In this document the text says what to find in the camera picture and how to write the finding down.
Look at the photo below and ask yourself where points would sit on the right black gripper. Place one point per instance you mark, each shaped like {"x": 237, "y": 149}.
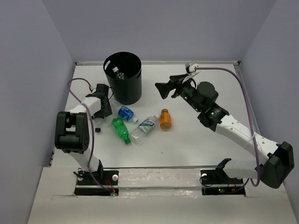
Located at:
{"x": 176, "y": 81}

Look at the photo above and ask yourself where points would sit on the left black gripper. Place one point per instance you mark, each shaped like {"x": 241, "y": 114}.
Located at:
{"x": 106, "y": 111}

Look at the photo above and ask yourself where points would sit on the clear bottle without label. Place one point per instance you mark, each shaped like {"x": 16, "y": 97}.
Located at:
{"x": 118, "y": 73}

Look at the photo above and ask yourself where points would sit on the orange juice bottle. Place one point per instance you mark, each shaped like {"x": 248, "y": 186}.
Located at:
{"x": 165, "y": 120}

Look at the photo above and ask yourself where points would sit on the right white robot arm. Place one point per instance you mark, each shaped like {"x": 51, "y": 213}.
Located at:
{"x": 273, "y": 161}

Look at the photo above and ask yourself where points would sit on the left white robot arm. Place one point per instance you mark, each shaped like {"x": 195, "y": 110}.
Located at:
{"x": 72, "y": 131}

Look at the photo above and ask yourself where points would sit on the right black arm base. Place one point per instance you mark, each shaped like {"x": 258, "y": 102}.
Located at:
{"x": 219, "y": 185}

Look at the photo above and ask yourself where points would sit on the black cylindrical waste bin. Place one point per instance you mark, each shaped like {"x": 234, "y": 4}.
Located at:
{"x": 127, "y": 91}

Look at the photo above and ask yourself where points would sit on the clear bottle blue label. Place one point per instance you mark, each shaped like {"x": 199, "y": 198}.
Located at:
{"x": 123, "y": 111}

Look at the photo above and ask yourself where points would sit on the green plastic bottle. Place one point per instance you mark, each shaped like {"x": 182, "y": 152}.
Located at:
{"x": 121, "y": 130}

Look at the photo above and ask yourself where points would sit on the clear bottle white green label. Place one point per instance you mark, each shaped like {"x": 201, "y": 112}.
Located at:
{"x": 143, "y": 129}

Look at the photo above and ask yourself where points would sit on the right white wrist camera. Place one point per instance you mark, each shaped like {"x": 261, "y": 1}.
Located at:
{"x": 191, "y": 70}

